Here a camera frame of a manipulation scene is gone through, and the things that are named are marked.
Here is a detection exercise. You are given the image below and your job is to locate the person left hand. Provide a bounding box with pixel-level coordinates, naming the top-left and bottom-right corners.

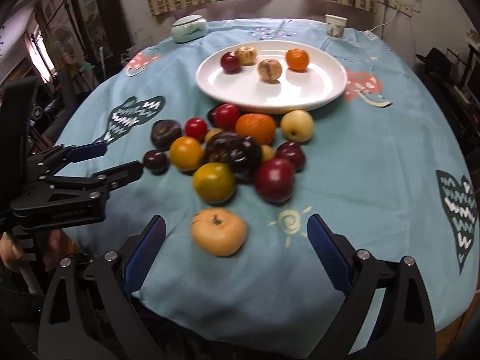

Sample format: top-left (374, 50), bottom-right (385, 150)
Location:
top-left (0, 227), bottom-right (63, 272)

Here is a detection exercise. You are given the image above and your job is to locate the small orange mandarin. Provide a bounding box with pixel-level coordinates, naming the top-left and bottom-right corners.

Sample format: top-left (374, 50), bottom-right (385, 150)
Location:
top-left (286, 48), bottom-right (310, 72)

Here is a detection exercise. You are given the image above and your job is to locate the orange-yellow tomato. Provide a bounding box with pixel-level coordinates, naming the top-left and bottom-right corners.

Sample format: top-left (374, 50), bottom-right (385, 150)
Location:
top-left (169, 136), bottom-right (204, 172)

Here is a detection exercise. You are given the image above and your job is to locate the red plum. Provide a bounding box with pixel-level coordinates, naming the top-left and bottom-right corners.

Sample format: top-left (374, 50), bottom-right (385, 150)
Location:
top-left (254, 158), bottom-right (295, 204)

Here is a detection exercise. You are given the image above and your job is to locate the red cherry tomato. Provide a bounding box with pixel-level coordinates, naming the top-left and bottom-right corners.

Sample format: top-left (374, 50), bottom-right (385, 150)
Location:
top-left (185, 117), bottom-right (209, 142)

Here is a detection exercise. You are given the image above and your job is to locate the wall power strip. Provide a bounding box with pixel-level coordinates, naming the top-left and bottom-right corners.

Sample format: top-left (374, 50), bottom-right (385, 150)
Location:
top-left (379, 0), bottom-right (413, 17)

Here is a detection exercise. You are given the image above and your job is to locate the tan apple-shaped fruit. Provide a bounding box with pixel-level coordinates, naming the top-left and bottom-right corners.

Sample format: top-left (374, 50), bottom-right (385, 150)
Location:
top-left (190, 207), bottom-right (248, 257)

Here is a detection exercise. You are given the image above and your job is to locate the striped pepino melon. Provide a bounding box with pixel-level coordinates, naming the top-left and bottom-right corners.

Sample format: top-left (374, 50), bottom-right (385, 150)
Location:
top-left (257, 58), bottom-right (282, 83)
top-left (234, 46), bottom-right (257, 66)

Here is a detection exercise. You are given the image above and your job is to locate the yellow-green tomato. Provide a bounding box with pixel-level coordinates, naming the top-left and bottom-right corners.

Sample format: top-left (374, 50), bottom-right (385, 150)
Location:
top-left (192, 163), bottom-right (236, 204)

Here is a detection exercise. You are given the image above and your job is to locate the white oval plate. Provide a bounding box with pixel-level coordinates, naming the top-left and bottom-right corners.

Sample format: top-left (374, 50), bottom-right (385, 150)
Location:
top-left (195, 40), bottom-right (347, 115)

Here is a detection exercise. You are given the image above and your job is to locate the celadon lidded jar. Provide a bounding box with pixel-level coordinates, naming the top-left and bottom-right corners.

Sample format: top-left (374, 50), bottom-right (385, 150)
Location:
top-left (171, 15), bottom-right (208, 44)

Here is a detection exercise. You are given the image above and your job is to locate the large orange mandarin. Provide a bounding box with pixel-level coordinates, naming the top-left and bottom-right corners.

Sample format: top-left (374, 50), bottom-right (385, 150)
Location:
top-left (234, 113), bottom-right (277, 145)

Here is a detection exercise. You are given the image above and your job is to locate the printed paper cup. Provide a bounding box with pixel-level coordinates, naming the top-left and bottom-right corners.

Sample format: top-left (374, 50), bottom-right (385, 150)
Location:
top-left (325, 14), bottom-right (347, 39)

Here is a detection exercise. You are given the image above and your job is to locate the pale yellow pear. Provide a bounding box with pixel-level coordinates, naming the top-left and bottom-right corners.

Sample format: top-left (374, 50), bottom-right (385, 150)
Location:
top-left (280, 110), bottom-right (314, 143)

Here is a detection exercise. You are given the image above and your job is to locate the small tan longan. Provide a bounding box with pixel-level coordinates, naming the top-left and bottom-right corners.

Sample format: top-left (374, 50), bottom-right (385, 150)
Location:
top-left (261, 145), bottom-right (275, 162)
top-left (203, 128), bottom-right (224, 145)

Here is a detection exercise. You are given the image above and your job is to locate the dark plum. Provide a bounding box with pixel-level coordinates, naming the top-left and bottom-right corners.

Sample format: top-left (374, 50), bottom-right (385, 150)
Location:
top-left (229, 136), bottom-right (263, 181)

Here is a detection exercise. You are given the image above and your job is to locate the standing fan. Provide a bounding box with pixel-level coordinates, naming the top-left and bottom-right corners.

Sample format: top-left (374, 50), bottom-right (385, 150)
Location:
top-left (49, 25), bottom-right (80, 71)

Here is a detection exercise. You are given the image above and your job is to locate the dark red-brown tomato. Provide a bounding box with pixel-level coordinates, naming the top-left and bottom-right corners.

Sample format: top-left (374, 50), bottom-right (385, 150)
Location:
top-left (220, 51), bottom-right (242, 74)

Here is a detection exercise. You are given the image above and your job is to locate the dark brown passion fruit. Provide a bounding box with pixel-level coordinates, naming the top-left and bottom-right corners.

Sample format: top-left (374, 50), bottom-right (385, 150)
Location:
top-left (204, 131), bottom-right (240, 165)

